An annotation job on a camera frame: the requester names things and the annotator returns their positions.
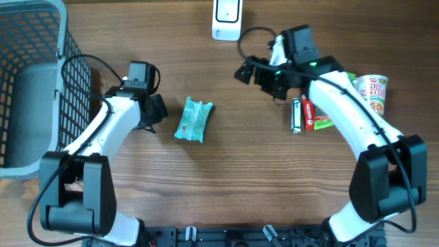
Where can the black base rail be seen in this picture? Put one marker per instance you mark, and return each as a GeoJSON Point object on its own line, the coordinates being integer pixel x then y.
{"type": "Point", "coordinates": [294, 236]}

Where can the green haribo candy bag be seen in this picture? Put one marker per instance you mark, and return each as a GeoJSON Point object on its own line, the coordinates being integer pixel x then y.
{"type": "Point", "coordinates": [321, 119]}

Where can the teal snack packet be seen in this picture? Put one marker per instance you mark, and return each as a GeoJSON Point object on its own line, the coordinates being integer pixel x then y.
{"type": "Point", "coordinates": [193, 120]}

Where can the grey plastic shopping basket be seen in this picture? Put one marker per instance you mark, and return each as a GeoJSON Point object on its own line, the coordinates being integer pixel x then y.
{"type": "Point", "coordinates": [44, 100]}

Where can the white barcode scanner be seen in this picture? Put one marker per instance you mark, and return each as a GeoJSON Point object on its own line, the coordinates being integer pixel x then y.
{"type": "Point", "coordinates": [227, 19]}

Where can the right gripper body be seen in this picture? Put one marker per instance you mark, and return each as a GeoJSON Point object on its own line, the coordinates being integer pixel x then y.
{"type": "Point", "coordinates": [275, 84]}

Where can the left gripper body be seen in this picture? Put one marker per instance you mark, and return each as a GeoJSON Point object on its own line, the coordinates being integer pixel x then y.
{"type": "Point", "coordinates": [160, 112]}

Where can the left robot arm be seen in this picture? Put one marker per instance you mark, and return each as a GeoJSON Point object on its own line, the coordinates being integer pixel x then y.
{"type": "Point", "coordinates": [77, 194]}

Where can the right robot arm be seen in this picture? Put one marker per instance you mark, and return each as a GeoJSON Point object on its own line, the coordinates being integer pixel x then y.
{"type": "Point", "coordinates": [390, 176]}

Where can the cup noodles container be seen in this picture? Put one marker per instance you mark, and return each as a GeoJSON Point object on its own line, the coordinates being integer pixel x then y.
{"type": "Point", "coordinates": [372, 89]}

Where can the red snack bar wrapper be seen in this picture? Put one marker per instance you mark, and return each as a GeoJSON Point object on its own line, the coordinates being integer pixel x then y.
{"type": "Point", "coordinates": [308, 112]}

